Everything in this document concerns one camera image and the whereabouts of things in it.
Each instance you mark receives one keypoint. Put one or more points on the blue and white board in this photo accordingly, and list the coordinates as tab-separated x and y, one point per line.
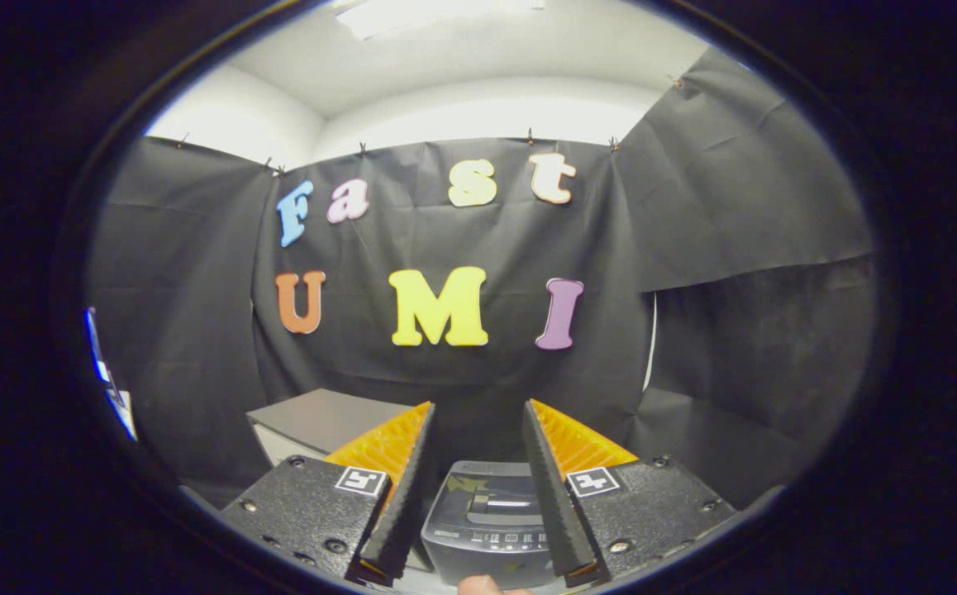
102	364

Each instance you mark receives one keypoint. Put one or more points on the ceiling light panel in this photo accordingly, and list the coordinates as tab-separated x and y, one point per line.
429	16

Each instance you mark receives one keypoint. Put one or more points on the dark washing machine lid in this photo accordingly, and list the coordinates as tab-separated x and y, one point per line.
487	496

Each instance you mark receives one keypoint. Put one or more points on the grey side table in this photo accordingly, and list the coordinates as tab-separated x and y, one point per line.
321	417

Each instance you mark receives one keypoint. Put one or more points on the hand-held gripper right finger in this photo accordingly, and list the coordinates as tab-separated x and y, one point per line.
557	512

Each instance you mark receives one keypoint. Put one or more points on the grey washing machine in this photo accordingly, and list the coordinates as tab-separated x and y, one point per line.
487	566

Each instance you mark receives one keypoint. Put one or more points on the row of small cloth clips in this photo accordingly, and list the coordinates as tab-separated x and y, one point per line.
530	136

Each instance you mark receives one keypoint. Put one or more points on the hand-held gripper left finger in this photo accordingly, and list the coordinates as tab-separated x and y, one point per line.
400	512

